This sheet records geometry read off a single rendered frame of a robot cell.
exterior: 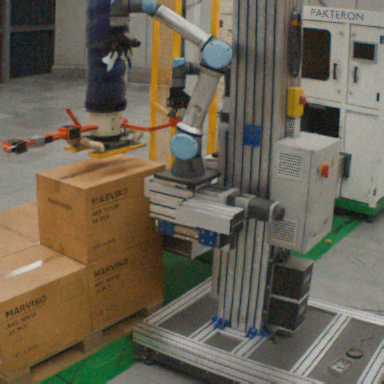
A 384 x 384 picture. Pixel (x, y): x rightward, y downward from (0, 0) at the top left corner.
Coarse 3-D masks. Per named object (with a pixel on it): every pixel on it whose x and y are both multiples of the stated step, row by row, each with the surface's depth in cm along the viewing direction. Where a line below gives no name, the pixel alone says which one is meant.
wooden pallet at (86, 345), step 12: (156, 300) 331; (132, 312) 315; (144, 312) 328; (108, 324) 299; (120, 324) 322; (132, 324) 323; (84, 336) 285; (96, 336) 293; (108, 336) 308; (120, 336) 310; (60, 348) 271; (72, 348) 292; (84, 348) 287; (96, 348) 295; (36, 360) 259; (48, 360) 279; (60, 360) 280; (72, 360) 281; (0, 372) 248; (12, 372) 247; (24, 372) 253; (36, 372) 268; (48, 372) 269
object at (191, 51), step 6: (192, 0) 612; (198, 0) 616; (198, 6) 618; (186, 12) 621; (192, 12) 616; (198, 12) 621; (186, 18) 623; (192, 18) 618; (198, 18) 623; (192, 24) 620; (198, 24) 626; (186, 42) 632; (186, 48) 634; (192, 48) 629; (198, 48) 636; (186, 54) 636; (192, 54) 631; (198, 54) 639; (192, 60) 634; (198, 60) 642; (186, 78) 644; (192, 78) 641; (186, 84) 647; (192, 84) 643; (186, 90) 649; (192, 90) 646
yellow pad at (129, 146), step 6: (108, 144) 283; (126, 144) 294; (132, 144) 294; (138, 144) 296; (144, 144) 299; (96, 150) 281; (108, 150) 282; (114, 150) 284; (120, 150) 285; (126, 150) 289; (132, 150) 292; (90, 156) 280; (96, 156) 276; (102, 156) 276
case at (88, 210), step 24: (72, 168) 297; (96, 168) 298; (120, 168) 299; (144, 168) 300; (48, 192) 284; (72, 192) 271; (96, 192) 272; (120, 192) 286; (48, 216) 289; (72, 216) 275; (96, 216) 276; (120, 216) 290; (144, 216) 305; (48, 240) 294; (72, 240) 280; (96, 240) 279; (120, 240) 294; (144, 240) 310
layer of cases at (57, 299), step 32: (0, 224) 323; (32, 224) 326; (0, 256) 280; (32, 256) 283; (64, 256) 286; (128, 256) 302; (160, 256) 325; (0, 288) 246; (32, 288) 249; (64, 288) 267; (96, 288) 286; (128, 288) 308; (160, 288) 332; (0, 320) 236; (32, 320) 252; (64, 320) 271; (96, 320) 291; (0, 352) 242; (32, 352) 256
